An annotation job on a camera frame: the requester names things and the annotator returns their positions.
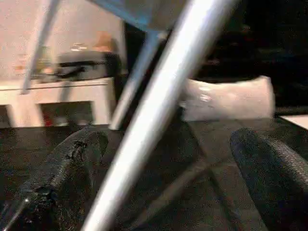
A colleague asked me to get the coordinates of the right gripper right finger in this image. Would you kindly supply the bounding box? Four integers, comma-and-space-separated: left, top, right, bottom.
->
230, 128, 308, 231

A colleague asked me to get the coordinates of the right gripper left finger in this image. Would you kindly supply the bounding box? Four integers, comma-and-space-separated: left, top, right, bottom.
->
0, 130, 109, 231

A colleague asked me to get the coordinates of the white flat board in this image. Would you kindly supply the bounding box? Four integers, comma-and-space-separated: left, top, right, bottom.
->
280, 114, 308, 132

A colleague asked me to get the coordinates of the white glass-door cabinet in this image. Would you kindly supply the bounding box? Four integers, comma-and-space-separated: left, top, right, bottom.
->
0, 78, 115, 128

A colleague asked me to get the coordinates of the black work mat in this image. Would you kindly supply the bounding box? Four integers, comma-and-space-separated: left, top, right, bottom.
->
0, 117, 308, 231

